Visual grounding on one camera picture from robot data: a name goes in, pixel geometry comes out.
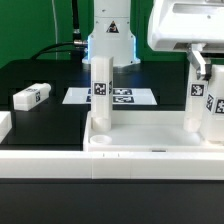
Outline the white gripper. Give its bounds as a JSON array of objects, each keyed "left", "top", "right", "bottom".
[{"left": 147, "top": 0, "right": 224, "bottom": 80}]

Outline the white desk top tray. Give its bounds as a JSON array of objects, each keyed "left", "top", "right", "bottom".
[{"left": 83, "top": 110, "right": 224, "bottom": 153}]

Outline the white front fence bar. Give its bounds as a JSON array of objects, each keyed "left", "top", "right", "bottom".
[{"left": 0, "top": 150, "right": 224, "bottom": 180}]

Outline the white marker base bracket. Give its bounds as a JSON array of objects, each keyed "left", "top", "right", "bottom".
[{"left": 63, "top": 87, "right": 157, "bottom": 105}]

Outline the white thin cable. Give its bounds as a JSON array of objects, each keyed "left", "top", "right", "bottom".
[{"left": 51, "top": 0, "right": 60, "bottom": 61}]

